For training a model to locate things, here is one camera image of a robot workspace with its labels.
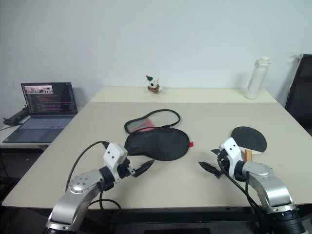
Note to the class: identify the grey open laptop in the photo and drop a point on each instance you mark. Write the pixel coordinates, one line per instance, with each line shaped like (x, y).
(36, 122)

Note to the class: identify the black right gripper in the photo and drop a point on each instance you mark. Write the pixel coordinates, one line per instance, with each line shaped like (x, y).
(224, 165)

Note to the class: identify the black office chair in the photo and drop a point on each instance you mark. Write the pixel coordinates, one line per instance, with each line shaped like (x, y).
(301, 97)

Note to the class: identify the black table tennis paddle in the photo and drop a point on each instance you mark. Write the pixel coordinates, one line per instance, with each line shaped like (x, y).
(248, 139)

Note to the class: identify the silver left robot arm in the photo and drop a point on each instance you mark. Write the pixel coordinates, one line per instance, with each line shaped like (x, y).
(78, 187)

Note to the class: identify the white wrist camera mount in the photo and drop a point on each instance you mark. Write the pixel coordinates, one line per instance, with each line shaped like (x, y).
(232, 148)
(113, 153)

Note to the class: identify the black table frame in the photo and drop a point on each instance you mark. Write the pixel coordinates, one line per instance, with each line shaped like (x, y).
(170, 215)

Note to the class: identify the black and red paddle case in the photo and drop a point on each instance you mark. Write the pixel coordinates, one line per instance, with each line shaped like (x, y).
(158, 146)

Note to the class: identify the small white plush toy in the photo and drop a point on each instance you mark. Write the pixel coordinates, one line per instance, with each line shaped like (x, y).
(153, 85)

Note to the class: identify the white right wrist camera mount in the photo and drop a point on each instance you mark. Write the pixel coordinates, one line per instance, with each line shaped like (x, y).
(232, 148)

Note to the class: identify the black handheld controller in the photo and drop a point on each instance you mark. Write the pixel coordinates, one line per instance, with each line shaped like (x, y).
(17, 118)

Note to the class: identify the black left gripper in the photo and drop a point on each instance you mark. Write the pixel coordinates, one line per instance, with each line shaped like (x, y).
(124, 169)

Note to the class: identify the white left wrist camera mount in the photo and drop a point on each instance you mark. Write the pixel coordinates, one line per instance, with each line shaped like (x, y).
(113, 153)

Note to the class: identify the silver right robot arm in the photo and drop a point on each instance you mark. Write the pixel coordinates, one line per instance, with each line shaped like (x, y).
(265, 180)

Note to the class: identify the white side table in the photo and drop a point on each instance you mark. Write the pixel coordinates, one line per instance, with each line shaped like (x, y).
(14, 145)

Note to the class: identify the white water bottle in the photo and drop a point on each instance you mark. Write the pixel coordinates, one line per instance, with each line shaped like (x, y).
(254, 80)

